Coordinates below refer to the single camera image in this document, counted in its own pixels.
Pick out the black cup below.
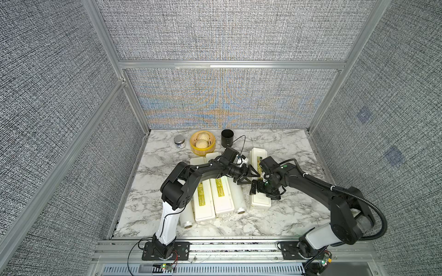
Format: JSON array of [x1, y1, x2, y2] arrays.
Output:
[[221, 129, 234, 148]]

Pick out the small silver lidded jar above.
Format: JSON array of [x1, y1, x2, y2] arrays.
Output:
[[174, 135, 185, 149]]

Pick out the yellow bowl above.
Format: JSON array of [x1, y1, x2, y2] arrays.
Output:
[[190, 131, 216, 156]]

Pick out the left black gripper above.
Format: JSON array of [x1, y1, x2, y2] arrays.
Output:
[[226, 166, 259, 187]]

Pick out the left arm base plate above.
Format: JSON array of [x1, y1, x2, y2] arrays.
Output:
[[142, 241, 191, 261]]

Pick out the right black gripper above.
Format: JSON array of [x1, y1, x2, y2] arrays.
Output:
[[247, 176, 281, 200]]

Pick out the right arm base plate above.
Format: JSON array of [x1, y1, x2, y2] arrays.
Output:
[[278, 241, 325, 260]]

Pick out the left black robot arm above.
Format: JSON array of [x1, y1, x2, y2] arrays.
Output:
[[152, 157, 259, 259]]

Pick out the left white plastic wrap roll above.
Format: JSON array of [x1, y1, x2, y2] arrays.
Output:
[[180, 203, 196, 229]]

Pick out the aluminium front rail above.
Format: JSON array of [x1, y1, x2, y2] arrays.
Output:
[[87, 236, 387, 276]]

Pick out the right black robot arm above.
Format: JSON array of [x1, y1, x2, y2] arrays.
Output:
[[249, 157, 388, 259]]

